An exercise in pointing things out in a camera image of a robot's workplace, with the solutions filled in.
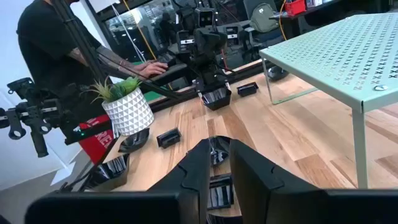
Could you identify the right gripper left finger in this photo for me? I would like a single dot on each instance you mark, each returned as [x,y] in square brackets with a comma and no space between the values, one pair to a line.
[174,205]

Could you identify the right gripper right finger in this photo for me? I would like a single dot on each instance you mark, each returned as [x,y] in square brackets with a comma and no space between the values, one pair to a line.
[280,202]

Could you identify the small black rectangular dish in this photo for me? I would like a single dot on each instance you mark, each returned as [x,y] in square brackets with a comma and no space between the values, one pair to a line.
[168,138]

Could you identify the black leaf-shaped dish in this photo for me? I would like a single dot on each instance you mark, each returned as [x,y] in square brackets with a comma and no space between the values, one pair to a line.
[133,141]

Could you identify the dark office chair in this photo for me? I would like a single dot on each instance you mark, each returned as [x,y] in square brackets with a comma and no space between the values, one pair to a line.
[267,36]

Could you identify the black square bowl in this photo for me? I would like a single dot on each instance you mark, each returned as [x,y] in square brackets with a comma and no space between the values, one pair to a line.
[217,101]
[112,172]

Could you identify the grey-green backpack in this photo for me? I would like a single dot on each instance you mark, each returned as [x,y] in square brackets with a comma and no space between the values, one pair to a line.
[264,18]

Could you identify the small black rectangular block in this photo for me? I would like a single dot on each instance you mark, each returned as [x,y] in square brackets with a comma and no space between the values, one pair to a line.
[247,90]

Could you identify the person's hand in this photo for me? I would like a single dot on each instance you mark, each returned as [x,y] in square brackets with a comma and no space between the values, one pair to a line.
[154,69]

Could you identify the black oval bowl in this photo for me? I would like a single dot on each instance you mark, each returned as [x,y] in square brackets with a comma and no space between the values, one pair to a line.
[276,74]

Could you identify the red plastic bin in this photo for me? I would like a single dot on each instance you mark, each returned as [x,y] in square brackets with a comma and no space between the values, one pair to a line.
[295,7]

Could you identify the red box with white letters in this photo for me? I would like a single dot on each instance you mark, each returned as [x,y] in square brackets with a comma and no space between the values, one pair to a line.
[96,146]

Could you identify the succulent in white faceted pot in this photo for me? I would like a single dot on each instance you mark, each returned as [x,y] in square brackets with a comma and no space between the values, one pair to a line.
[129,113]

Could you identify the mint green perforated shelf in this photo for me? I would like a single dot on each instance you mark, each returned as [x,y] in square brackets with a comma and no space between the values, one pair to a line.
[342,56]

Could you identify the person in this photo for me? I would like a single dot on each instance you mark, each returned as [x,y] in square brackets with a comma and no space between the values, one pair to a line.
[46,43]

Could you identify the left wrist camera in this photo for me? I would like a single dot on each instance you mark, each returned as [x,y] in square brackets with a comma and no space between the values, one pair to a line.
[205,18]

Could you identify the black table frame rail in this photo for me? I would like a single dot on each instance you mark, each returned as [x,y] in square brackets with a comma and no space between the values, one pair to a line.
[248,72]

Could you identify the black frame post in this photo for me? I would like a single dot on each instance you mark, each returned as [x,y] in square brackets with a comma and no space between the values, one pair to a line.
[79,39]

